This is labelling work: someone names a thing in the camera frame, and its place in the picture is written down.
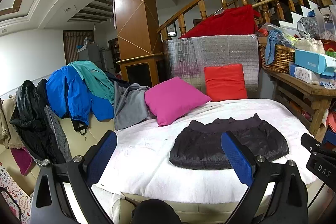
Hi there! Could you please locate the black quilted jacket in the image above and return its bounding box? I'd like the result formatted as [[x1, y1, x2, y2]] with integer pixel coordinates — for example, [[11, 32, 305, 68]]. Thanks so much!
[[169, 114, 289, 170]]

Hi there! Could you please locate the stack of folded cloths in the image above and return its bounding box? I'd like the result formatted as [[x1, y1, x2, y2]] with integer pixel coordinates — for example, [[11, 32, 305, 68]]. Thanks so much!
[[326, 110, 336, 133]]

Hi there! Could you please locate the wooden side table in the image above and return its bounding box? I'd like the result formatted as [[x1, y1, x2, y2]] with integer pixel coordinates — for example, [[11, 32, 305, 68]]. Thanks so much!
[[264, 69, 335, 141]]

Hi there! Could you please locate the black puffer coat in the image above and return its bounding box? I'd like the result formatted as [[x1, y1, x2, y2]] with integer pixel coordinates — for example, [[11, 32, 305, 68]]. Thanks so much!
[[10, 79, 71, 165]]

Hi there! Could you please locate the blue cardboard box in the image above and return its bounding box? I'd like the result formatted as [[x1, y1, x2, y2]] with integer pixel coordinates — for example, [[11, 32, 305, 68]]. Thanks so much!
[[294, 49, 335, 77]]

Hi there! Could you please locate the blue jacket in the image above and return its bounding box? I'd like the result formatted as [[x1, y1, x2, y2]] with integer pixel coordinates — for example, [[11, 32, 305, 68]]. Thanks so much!
[[46, 66, 114, 135]]

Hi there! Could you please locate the wicker basket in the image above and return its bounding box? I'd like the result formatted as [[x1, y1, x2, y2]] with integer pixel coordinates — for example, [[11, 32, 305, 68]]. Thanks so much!
[[259, 44, 295, 74]]

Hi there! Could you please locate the red snack bag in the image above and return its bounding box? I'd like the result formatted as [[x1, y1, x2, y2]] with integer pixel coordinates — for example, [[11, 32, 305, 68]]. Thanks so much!
[[320, 39, 336, 52]]

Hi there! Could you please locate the red square pillow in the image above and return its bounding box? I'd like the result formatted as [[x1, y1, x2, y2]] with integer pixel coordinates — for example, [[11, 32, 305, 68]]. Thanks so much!
[[204, 64, 248, 102]]

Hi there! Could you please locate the grey garment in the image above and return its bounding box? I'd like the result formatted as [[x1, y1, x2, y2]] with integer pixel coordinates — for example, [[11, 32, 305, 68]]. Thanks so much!
[[114, 82, 150, 130]]

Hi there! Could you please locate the teal shirt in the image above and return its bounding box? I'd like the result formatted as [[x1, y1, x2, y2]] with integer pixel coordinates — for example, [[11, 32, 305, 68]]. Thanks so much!
[[69, 60, 114, 104]]

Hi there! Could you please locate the blue cloth in basket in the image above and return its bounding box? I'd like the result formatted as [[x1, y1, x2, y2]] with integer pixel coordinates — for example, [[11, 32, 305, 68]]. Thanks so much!
[[264, 30, 293, 65]]

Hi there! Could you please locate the clear plastic storage bin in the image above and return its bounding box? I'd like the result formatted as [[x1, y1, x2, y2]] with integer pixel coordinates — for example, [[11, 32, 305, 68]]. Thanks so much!
[[314, 5, 336, 41]]

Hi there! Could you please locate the pink pillow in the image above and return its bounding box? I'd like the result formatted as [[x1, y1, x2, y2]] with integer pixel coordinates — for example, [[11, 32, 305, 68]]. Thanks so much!
[[144, 77, 211, 126]]

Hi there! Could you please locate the large red cushion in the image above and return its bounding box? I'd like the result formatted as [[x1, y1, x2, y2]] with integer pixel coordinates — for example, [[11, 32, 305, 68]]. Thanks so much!
[[180, 5, 261, 39]]

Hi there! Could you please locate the wooden pillar cabinet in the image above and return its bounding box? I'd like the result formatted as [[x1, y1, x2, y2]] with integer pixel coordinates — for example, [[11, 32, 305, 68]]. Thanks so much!
[[113, 0, 163, 87]]

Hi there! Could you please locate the silver foil insulation board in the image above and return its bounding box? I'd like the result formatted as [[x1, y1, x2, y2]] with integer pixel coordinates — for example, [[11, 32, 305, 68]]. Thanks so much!
[[163, 35, 259, 98]]

